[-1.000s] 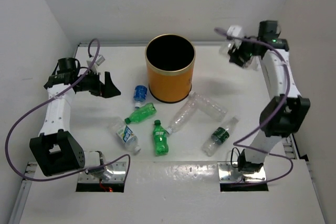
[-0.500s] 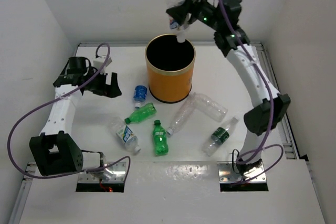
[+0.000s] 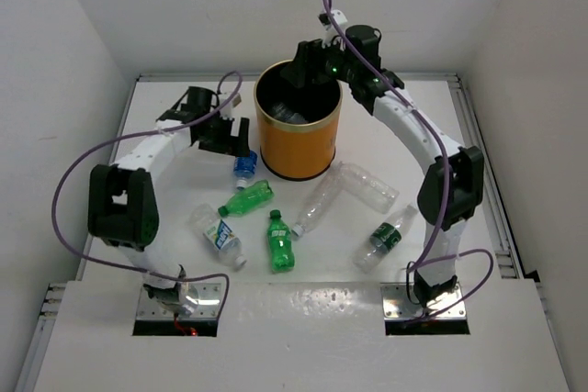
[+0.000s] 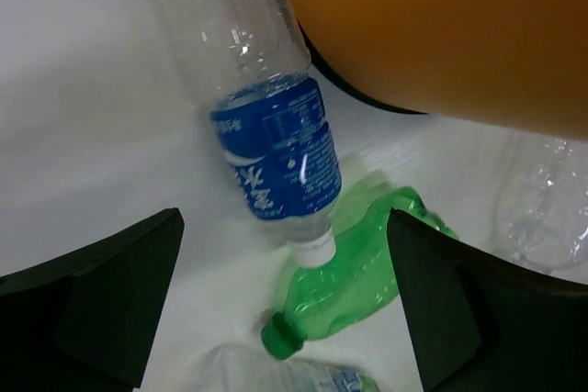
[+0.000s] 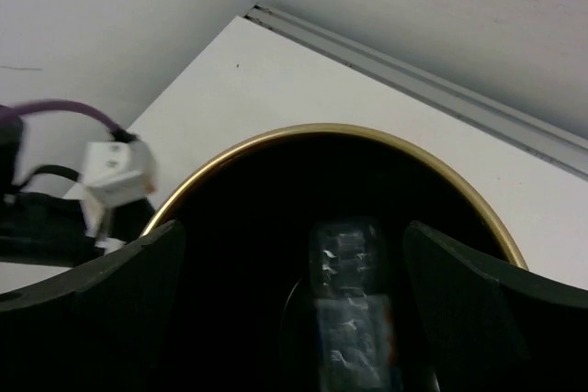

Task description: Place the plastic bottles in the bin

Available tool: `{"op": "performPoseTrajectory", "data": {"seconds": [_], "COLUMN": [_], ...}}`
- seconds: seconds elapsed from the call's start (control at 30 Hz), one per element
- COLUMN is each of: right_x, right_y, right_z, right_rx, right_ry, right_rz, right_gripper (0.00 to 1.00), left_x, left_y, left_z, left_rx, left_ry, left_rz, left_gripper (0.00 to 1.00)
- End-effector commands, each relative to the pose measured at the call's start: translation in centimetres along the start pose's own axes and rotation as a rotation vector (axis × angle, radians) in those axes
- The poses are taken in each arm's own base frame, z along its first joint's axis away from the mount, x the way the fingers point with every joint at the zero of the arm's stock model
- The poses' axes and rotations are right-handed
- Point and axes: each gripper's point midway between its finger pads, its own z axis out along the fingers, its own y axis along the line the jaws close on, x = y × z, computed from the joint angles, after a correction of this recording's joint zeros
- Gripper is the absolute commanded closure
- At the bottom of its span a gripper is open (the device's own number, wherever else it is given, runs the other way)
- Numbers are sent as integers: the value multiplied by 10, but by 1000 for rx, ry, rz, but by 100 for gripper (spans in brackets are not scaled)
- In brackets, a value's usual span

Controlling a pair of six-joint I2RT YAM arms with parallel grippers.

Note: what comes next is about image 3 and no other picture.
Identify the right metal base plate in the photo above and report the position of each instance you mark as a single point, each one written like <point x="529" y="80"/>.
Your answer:
<point x="397" y="305"/>

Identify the green Sprite bottle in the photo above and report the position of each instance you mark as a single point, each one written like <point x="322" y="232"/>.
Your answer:
<point x="279" y="243"/>

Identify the orange cylindrical bin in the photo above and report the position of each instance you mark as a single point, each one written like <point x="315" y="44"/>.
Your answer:
<point x="296" y="152"/>

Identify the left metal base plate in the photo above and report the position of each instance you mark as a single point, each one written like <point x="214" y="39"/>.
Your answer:
<point x="188" y="301"/>

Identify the small blue label bottle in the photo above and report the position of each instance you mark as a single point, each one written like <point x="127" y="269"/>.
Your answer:
<point x="244" y="169"/>

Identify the clear bottle dark green label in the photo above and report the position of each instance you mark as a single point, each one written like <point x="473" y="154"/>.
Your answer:
<point x="384" y="238"/>

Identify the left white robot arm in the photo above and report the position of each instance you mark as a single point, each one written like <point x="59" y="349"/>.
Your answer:
<point x="122" y="210"/>

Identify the large clear crushed bottle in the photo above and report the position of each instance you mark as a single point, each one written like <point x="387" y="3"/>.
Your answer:
<point x="366" y="187"/>

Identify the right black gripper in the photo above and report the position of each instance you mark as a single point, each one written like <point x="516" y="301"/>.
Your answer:
<point x="310" y="53"/>

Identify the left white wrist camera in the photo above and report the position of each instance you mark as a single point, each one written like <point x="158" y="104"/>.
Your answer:
<point x="233" y="100"/>

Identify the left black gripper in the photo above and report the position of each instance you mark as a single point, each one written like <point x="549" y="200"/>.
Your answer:
<point x="233" y="145"/>

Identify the clear bottle white blue label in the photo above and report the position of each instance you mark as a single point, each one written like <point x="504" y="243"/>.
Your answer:
<point x="208" y="224"/>

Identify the clear ribbed bottle white cap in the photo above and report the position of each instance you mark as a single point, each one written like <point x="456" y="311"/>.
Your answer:
<point x="317" y="204"/>

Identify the green bottle sideways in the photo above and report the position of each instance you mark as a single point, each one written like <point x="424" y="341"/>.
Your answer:
<point x="247" y="200"/>

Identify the metal base plate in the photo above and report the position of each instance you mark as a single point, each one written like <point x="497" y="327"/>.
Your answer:
<point x="188" y="301"/>
<point x="397" y="305"/>

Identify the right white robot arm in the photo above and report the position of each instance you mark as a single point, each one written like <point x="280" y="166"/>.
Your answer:
<point x="453" y="174"/>

